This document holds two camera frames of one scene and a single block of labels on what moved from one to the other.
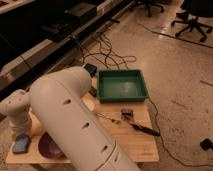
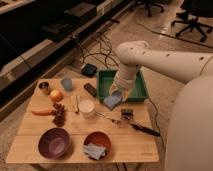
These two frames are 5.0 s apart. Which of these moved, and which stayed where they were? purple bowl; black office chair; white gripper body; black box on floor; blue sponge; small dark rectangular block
Moved: white gripper body; blue sponge
Stayed: black box on floor; black office chair; purple bowl; small dark rectangular block
